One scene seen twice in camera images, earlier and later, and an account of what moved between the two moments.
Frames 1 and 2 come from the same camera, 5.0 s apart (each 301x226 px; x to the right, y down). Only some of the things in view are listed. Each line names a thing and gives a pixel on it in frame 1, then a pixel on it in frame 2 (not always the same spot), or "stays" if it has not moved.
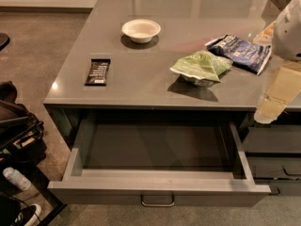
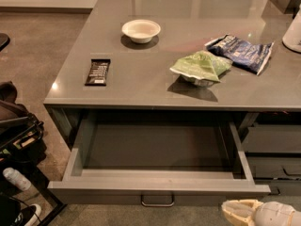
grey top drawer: x=158 y=159 stays
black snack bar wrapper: x=98 y=72 stays
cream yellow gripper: x=288 y=37 -> x=275 y=213
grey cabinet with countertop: x=156 y=96 stays
